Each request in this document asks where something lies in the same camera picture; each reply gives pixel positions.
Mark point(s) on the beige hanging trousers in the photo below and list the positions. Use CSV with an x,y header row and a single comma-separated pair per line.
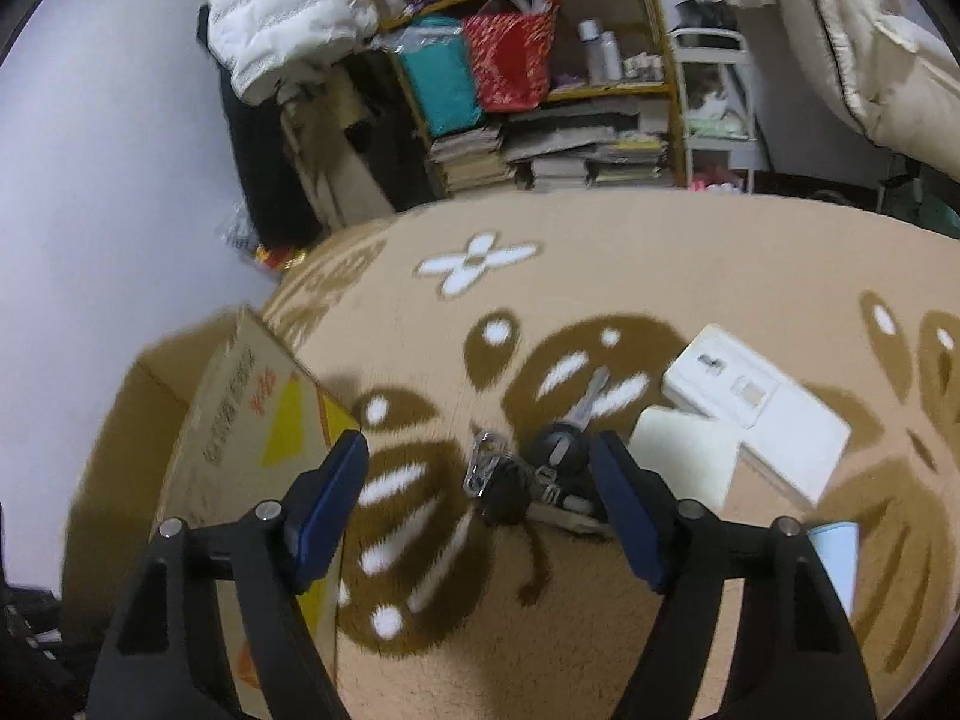
x,y
337,165

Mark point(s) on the white box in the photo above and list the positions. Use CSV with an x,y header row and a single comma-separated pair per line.
x,y
795,427

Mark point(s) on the cream padded chair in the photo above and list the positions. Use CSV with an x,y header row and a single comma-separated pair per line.
x,y
885,37

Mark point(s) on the red patterned gift bag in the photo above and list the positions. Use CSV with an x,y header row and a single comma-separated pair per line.
x,y
514,56

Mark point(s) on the yellow wooden shelf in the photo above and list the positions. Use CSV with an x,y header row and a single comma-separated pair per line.
x,y
600,94

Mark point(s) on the teal bag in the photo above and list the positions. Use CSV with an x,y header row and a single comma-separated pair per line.
x,y
442,79

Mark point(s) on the pile of magazines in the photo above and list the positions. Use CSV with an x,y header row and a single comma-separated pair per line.
x,y
592,150

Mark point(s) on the white rounded square case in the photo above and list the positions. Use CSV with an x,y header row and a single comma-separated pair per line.
x,y
686,457

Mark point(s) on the light green packet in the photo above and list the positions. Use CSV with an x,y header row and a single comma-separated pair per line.
x,y
718,126

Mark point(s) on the brown cardboard box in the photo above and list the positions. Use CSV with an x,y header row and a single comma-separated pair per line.
x,y
247,420

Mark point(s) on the stack of books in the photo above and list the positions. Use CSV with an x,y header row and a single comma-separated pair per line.
x,y
472,161

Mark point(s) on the white brown cat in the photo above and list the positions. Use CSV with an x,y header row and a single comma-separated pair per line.
x,y
709,94

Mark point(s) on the clear plastic bag with goods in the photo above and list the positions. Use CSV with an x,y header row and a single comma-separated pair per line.
x,y
259,244

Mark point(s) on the short white bottle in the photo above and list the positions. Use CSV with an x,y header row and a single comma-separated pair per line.
x,y
611,58

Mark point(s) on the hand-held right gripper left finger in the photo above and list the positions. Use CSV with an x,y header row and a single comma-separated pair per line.
x,y
330,510

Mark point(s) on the black hanging coat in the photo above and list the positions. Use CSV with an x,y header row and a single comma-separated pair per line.
x,y
255,165

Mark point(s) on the black hanging garment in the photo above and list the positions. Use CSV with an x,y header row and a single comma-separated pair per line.
x,y
390,142

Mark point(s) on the pink items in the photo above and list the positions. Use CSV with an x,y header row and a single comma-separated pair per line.
x,y
716,181

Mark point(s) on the tall white bottle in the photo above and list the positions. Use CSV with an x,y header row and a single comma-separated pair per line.
x,y
591,52

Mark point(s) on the bunch of keys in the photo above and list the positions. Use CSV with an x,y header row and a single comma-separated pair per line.
x,y
559,450

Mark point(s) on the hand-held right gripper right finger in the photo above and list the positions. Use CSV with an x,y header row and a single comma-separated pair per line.
x,y
630,510

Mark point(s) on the white metal cart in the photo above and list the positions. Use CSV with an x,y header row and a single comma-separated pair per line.
x,y
709,37

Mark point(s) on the white puffer jacket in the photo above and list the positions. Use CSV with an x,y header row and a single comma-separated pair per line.
x,y
285,7

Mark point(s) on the light blue tube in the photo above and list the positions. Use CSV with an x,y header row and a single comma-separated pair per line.
x,y
832,562

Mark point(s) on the dark chair base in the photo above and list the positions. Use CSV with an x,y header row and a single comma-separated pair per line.
x,y
922,199

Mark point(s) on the row of small bottles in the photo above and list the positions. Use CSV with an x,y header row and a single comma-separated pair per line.
x,y
643,69

